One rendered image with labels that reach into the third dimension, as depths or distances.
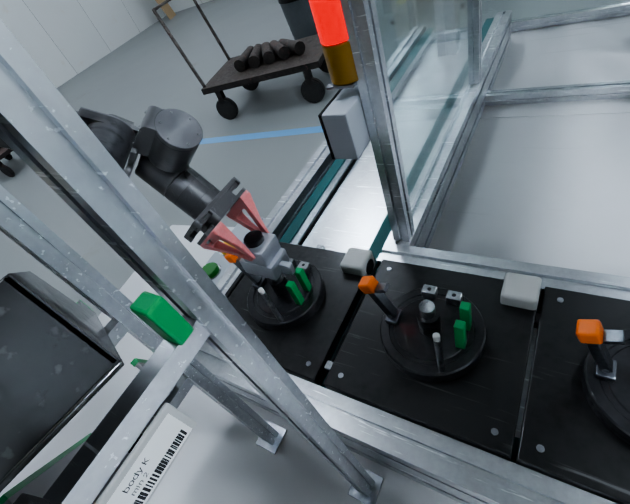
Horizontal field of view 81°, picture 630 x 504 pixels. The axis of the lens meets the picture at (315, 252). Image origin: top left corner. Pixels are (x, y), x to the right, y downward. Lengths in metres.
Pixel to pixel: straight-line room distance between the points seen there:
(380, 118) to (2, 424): 0.49
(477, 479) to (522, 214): 0.54
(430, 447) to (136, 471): 0.37
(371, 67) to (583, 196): 0.56
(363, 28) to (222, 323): 0.38
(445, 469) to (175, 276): 0.40
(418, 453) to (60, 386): 0.39
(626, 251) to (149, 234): 0.77
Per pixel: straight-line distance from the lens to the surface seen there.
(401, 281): 0.62
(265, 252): 0.55
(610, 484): 0.52
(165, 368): 0.22
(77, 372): 0.24
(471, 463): 0.51
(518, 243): 0.82
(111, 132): 0.57
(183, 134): 0.50
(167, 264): 0.19
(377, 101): 0.53
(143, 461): 0.23
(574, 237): 0.84
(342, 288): 0.64
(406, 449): 0.52
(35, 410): 0.25
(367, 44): 0.51
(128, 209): 0.18
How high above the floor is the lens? 1.46
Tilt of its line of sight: 43 degrees down
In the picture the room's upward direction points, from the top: 25 degrees counter-clockwise
